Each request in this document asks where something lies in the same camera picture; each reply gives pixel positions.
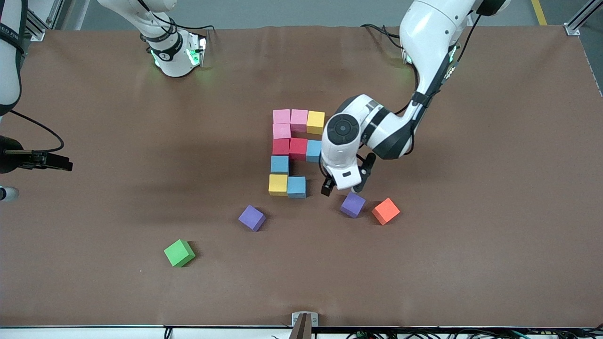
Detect white table edge rail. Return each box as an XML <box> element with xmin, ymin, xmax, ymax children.
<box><xmin>0</xmin><ymin>326</ymin><xmax>603</xmax><ymax>339</ymax></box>

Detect purple foam block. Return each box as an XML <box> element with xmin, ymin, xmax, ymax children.
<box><xmin>340</xmin><ymin>192</ymin><xmax>366</xmax><ymax>218</ymax></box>
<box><xmin>238</xmin><ymin>205</ymin><xmax>267</xmax><ymax>232</ymax></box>

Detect green foam block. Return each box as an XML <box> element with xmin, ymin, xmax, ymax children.
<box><xmin>163</xmin><ymin>239</ymin><xmax>196</xmax><ymax>268</ymax></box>

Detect orange foam block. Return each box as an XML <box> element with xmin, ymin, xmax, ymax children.
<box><xmin>372</xmin><ymin>198</ymin><xmax>401</xmax><ymax>226</ymax></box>

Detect black base cable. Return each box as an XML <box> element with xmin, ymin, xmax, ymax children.
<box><xmin>141</xmin><ymin>0</ymin><xmax>215</xmax><ymax>36</ymax></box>
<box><xmin>360</xmin><ymin>24</ymin><xmax>406</xmax><ymax>48</ymax></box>

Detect yellow foam block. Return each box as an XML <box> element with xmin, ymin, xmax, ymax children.
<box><xmin>268</xmin><ymin>174</ymin><xmax>288</xmax><ymax>196</ymax></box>
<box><xmin>307</xmin><ymin>111</ymin><xmax>326</xmax><ymax>135</ymax></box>

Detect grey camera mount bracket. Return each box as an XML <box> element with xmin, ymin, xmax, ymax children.
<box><xmin>290</xmin><ymin>312</ymin><xmax>319</xmax><ymax>339</ymax></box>

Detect brown table cover sheet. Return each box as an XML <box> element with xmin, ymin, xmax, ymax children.
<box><xmin>0</xmin><ymin>24</ymin><xmax>603</xmax><ymax>329</ymax></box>

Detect aluminium frame profile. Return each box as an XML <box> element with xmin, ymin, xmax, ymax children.
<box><xmin>24</xmin><ymin>0</ymin><xmax>66</xmax><ymax>42</ymax></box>
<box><xmin>564</xmin><ymin>0</ymin><xmax>603</xmax><ymax>36</ymax></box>

